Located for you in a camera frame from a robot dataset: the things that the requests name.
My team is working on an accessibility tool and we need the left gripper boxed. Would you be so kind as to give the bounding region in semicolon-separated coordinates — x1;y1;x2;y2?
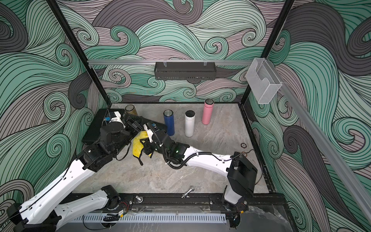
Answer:
111;117;143;157

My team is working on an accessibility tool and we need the yellow cleaning cloth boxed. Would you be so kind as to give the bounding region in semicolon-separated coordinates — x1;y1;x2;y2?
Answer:
132;131;153;166

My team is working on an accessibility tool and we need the black thermos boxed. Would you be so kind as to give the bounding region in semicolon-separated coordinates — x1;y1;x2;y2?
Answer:
124;114;167;132

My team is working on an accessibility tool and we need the gold thermos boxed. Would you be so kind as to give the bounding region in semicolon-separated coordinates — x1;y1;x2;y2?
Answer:
125;104;138;116

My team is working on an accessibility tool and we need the pink thermos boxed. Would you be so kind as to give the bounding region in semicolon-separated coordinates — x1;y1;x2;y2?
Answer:
202;99;214;125

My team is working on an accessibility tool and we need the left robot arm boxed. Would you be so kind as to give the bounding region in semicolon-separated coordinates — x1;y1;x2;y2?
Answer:
6;114;144;232

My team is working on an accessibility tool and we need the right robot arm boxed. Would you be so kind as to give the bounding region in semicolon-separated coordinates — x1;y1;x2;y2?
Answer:
144;129;258;206

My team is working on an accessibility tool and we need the blue thermos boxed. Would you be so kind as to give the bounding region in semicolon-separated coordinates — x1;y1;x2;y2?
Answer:
163;109;175;136

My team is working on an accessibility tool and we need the white thermos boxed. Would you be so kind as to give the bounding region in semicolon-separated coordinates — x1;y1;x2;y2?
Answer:
185;110;195;137

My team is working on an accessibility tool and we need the black case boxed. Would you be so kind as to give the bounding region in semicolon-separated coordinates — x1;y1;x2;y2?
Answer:
82;109;109;145

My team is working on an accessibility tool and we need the silver bolt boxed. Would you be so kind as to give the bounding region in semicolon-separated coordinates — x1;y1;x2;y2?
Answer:
181;186;195;198

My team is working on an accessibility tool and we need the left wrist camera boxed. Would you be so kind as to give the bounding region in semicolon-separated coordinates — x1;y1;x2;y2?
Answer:
104;111;124;125

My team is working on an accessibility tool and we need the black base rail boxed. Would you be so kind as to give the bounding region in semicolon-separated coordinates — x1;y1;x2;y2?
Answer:
57;192;288;212

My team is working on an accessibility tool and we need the black wall shelf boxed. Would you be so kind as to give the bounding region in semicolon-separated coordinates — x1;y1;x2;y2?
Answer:
154;61;217;81

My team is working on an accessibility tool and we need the white slotted cable duct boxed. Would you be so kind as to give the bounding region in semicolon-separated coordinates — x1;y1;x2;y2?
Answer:
72;213;227;224

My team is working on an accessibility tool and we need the clear plastic wall holder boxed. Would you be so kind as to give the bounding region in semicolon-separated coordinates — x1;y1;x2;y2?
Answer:
245;58;282;104

